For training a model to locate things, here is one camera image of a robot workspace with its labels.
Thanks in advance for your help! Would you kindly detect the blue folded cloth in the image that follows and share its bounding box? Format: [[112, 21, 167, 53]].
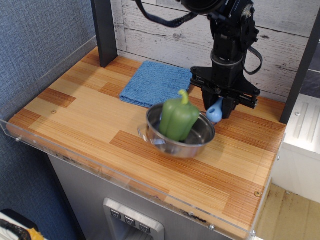
[[119, 61, 192, 108]]

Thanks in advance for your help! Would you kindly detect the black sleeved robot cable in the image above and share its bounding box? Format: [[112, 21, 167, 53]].
[[134, 0, 198, 29]]

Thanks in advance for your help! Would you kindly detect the white toy sink unit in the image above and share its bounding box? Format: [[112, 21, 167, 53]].
[[271, 94, 320, 203]]

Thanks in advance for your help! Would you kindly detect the silver dispenser button panel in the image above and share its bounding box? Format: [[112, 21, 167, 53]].
[[103, 197, 165, 240]]

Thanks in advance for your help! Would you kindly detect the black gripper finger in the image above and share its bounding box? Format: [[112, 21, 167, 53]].
[[201, 87, 220, 110], [222, 96, 237, 119]]

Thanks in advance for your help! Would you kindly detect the grey toy fridge cabinet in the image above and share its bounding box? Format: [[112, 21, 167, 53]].
[[49, 156, 226, 240]]

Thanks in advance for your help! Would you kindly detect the dark frame post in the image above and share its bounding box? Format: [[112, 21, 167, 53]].
[[279, 11, 320, 124], [91, 0, 118, 68]]

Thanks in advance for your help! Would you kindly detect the dark right frame post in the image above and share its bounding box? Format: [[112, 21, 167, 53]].
[[279, 11, 320, 124]]

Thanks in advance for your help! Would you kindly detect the yellow object at corner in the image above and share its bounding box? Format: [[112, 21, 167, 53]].
[[27, 228, 45, 240]]

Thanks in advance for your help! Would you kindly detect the small steel pot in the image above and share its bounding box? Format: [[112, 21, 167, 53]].
[[137, 103, 216, 159]]

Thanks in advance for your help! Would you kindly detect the clear acrylic table guard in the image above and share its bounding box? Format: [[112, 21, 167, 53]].
[[1, 116, 285, 240]]

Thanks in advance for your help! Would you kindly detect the blue and grey toy spoon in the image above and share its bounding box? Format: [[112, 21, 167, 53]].
[[206, 97, 223, 123]]

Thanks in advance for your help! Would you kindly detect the green toy bell pepper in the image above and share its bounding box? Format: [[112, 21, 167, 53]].
[[159, 89, 200, 142]]

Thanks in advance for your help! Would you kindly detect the dark left frame post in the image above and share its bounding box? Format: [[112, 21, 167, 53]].
[[91, 0, 118, 68]]

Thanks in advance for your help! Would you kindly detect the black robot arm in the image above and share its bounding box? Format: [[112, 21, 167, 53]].
[[181, 0, 262, 119]]

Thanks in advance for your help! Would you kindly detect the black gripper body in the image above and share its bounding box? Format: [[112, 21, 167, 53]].
[[190, 56, 260, 109]]

